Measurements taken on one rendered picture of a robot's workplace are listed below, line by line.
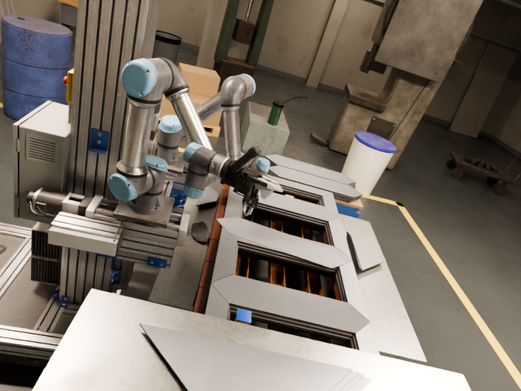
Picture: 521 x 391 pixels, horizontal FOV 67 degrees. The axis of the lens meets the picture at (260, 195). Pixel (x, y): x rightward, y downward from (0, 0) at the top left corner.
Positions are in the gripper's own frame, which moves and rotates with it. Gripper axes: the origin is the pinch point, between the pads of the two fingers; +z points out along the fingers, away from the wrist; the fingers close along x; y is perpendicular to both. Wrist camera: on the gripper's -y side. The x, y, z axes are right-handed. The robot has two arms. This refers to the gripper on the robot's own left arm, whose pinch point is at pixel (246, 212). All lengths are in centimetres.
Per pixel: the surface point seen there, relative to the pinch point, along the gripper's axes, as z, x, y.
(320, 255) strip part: 0.8, 43.0, 21.7
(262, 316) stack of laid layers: 3, 12, 72
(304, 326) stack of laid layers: 4, 31, 72
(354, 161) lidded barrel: 47, 142, -271
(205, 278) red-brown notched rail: 4, -15, 57
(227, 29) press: -17, -75, -600
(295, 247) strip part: 0.8, 29.0, 20.4
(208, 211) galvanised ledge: 18.5, -20.7, -20.9
